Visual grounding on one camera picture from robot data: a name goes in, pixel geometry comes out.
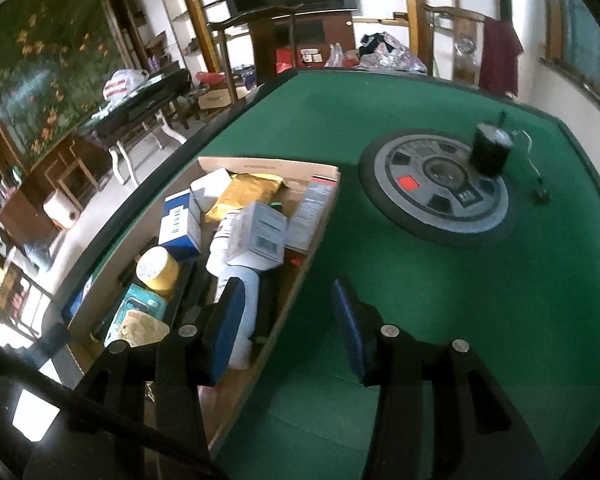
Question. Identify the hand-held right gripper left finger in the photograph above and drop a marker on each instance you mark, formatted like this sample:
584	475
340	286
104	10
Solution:
227	330

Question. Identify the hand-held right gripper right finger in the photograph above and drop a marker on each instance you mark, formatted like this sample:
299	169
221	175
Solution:
350	330

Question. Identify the white medicine bottle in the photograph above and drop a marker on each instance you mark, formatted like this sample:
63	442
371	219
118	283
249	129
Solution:
242	305

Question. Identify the cardboard box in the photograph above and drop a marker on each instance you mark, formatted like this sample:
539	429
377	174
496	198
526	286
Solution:
240	400

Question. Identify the white container red print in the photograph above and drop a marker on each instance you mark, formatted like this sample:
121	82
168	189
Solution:
220	245

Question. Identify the yellow tape roll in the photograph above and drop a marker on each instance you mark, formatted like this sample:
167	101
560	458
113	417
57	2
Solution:
157	270

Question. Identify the light blue tissue packet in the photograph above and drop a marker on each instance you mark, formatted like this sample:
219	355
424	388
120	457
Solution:
135	302

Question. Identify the small purple white box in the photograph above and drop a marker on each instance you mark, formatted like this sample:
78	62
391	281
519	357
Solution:
257	232

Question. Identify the blue white box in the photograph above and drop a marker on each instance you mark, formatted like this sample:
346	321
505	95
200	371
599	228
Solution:
180	222

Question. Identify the red white box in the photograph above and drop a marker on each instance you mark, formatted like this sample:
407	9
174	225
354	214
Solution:
312	210

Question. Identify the yellow snack packet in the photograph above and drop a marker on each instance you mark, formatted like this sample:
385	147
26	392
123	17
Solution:
245	195

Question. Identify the round grey table console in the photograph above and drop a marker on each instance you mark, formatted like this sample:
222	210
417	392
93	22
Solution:
430	195

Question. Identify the white paper towel roll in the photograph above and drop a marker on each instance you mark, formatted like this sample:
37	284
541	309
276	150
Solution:
60	210

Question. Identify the black cylindrical motor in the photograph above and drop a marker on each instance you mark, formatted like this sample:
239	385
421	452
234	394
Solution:
490	147

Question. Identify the black side table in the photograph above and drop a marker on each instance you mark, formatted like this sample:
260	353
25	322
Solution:
140	105

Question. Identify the white red plastic bag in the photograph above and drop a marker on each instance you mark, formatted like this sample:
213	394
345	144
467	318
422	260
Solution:
122	85

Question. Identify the pile of clothes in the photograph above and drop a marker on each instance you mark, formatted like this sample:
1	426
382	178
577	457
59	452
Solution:
392	52

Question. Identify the dark wooden chair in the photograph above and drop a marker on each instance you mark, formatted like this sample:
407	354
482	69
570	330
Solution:
265	45

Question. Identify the wooden television cabinet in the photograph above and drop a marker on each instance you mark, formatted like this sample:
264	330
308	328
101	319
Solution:
320	35

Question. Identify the wooden chair carved back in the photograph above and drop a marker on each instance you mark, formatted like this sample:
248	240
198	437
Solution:
462	45

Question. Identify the dark red garment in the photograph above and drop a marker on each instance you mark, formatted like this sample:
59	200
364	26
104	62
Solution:
500	55

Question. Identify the window with grille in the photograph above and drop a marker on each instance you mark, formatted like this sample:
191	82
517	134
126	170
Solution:
585	35

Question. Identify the floral wall painting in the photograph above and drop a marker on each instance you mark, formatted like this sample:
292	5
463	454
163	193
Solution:
40	70

